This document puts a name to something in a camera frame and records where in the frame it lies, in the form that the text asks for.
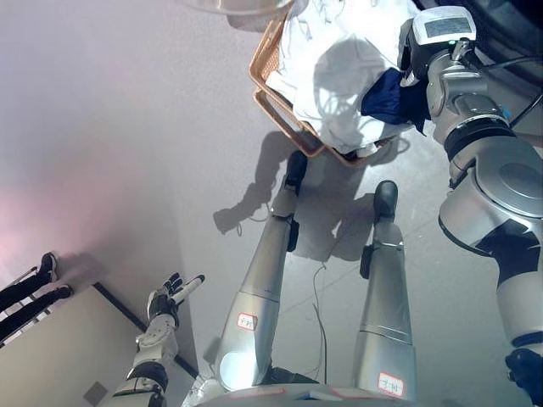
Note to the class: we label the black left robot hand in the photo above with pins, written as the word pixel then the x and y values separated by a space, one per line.
pixel 167 294

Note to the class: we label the silver right robot leg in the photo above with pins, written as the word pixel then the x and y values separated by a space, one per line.
pixel 386 297

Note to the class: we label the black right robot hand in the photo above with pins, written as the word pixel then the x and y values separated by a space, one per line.
pixel 437 29

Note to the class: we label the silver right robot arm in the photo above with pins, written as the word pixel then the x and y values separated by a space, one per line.
pixel 488 178

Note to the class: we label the white crumpled clothes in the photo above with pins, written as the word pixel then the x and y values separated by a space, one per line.
pixel 339 85

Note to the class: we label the silver robot torso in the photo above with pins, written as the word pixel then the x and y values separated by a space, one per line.
pixel 297 394

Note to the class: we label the grey wall socket plate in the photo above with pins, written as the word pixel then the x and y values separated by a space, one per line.
pixel 94 393

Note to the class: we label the woven wicker laundry basket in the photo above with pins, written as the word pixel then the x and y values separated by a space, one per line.
pixel 265 55

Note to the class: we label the person in black trousers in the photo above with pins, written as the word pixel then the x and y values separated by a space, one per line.
pixel 29 297

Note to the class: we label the dark blue garment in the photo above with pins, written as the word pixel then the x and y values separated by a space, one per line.
pixel 388 102

